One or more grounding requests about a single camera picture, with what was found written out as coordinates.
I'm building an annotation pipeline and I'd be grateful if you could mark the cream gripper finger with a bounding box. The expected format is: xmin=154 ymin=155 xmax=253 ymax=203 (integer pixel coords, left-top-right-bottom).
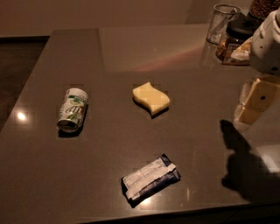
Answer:
xmin=244 ymin=76 xmax=280 ymax=112
xmin=233 ymin=105 xmax=262 ymax=130

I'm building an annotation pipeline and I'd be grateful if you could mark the clear glass jar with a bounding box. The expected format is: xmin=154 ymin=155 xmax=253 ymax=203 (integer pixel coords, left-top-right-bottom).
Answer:
xmin=206 ymin=3 xmax=242 ymax=45

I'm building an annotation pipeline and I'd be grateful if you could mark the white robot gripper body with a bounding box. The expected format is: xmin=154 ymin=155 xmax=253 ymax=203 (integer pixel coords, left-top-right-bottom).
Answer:
xmin=249 ymin=7 xmax=280 ymax=75

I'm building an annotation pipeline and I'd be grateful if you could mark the green white soda can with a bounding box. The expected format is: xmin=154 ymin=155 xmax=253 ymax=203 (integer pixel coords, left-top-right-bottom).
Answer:
xmin=57 ymin=88 xmax=88 ymax=133

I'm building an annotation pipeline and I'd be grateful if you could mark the brown snack packet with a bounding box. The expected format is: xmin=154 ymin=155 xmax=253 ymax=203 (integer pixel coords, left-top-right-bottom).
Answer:
xmin=222 ymin=38 xmax=252 ymax=66

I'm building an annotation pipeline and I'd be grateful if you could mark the dark granola jar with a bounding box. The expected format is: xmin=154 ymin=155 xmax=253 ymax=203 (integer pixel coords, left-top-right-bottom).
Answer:
xmin=249 ymin=0 xmax=280 ymax=20

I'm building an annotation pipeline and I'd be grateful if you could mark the black lidded nut jar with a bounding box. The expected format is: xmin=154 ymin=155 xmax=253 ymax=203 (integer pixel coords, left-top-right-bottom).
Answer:
xmin=216 ymin=17 xmax=258 ymax=60

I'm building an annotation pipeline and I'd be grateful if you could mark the yellow wavy sponge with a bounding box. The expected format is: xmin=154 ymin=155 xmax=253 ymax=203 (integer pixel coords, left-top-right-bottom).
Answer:
xmin=132 ymin=82 xmax=171 ymax=116

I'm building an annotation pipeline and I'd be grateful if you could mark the blue rxbar blueberry wrapper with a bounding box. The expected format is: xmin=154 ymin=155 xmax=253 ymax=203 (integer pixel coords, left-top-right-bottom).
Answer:
xmin=121 ymin=154 xmax=181 ymax=207

